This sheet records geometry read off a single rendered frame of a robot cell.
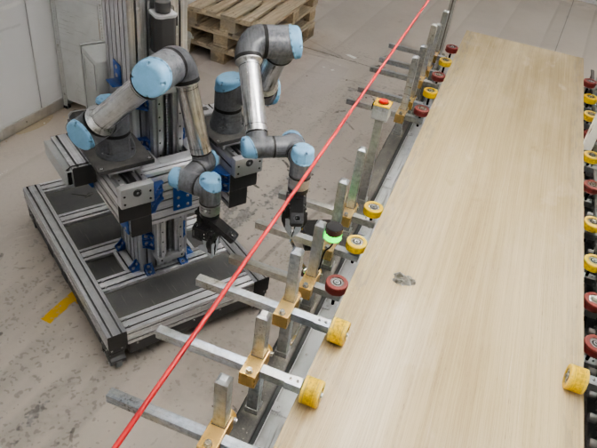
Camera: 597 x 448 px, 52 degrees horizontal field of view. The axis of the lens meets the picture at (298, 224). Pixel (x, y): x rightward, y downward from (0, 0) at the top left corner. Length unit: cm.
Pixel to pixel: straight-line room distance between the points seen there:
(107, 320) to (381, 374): 144
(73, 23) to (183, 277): 217
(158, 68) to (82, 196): 184
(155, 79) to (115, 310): 135
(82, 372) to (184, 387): 47
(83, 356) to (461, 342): 179
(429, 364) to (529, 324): 44
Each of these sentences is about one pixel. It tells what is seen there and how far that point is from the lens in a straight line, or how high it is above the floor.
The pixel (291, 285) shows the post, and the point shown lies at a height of 104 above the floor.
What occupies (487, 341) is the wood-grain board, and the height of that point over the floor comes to 90.
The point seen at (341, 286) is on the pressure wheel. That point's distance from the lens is 216.
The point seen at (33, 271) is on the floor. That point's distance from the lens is 358.
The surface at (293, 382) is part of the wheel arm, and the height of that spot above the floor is 96.
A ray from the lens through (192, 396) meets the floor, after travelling 293.
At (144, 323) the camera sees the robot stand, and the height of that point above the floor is 23.
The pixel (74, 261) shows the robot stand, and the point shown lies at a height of 23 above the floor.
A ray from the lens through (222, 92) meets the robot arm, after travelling 257.
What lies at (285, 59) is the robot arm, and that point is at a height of 148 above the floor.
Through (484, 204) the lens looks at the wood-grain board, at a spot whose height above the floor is 90.
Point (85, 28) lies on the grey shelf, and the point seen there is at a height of 69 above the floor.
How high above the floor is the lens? 238
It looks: 38 degrees down
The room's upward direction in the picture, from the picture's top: 8 degrees clockwise
